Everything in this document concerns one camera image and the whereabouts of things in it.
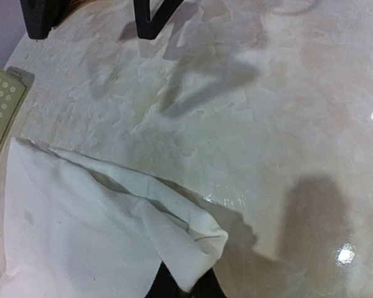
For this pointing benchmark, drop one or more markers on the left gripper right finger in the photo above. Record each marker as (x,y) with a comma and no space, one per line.
(208,286)

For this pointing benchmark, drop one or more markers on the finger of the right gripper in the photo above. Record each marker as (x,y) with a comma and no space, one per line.
(148,27)
(41,16)

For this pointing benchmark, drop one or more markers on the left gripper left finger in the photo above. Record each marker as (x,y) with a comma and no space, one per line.
(164,285)

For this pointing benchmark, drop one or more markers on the green plastic basket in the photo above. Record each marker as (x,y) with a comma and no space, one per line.
(15,83)

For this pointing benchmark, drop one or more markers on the white cloth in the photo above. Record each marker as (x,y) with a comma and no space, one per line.
(75,226)

